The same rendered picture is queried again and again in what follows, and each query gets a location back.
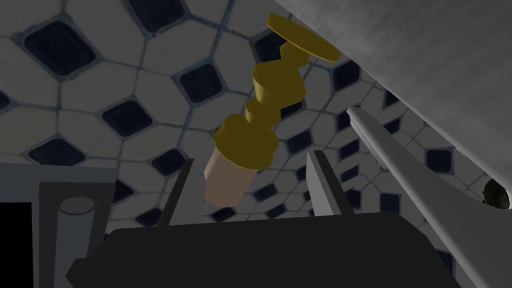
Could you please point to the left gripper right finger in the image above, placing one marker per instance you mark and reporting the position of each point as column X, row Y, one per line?
column 324, row 192

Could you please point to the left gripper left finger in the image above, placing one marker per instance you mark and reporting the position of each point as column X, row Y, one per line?
column 184, row 200

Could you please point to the grey cabinet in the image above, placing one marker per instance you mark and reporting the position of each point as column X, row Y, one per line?
column 48, row 188

